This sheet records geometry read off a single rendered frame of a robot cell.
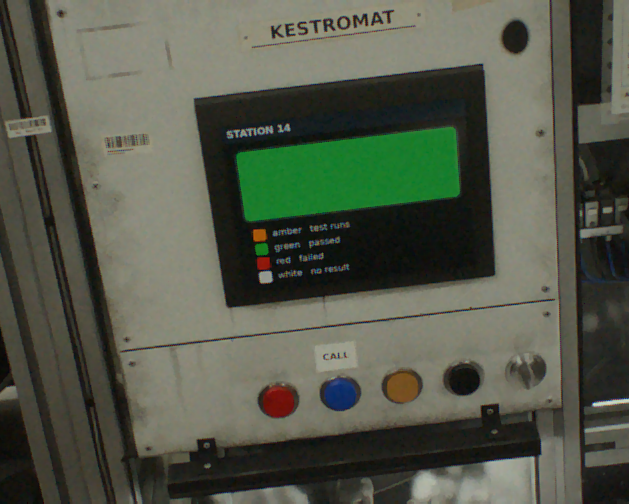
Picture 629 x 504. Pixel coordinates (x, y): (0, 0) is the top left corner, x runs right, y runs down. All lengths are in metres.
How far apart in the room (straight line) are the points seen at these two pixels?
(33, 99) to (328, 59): 0.26
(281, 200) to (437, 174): 0.14
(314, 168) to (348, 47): 0.11
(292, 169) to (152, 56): 0.15
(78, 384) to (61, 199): 0.19
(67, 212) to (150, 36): 0.18
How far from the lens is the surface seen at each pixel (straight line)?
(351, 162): 1.09
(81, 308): 1.19
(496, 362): 1.22
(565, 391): 1.27
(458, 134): 1.09
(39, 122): 1.12
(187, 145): 1.11
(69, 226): 1.16
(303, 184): 1.09
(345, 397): 1.21
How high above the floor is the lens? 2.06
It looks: 25 degrees down
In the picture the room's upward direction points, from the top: 7 degrees counter-clockwise
